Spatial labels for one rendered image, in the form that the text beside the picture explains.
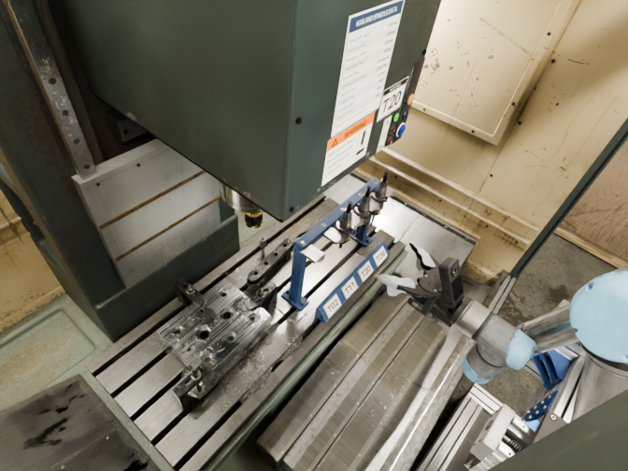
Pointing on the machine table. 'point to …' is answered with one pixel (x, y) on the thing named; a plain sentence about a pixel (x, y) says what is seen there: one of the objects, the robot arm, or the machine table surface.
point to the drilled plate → (216, 307)
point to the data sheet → (365, 63)
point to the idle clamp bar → (270, 263)
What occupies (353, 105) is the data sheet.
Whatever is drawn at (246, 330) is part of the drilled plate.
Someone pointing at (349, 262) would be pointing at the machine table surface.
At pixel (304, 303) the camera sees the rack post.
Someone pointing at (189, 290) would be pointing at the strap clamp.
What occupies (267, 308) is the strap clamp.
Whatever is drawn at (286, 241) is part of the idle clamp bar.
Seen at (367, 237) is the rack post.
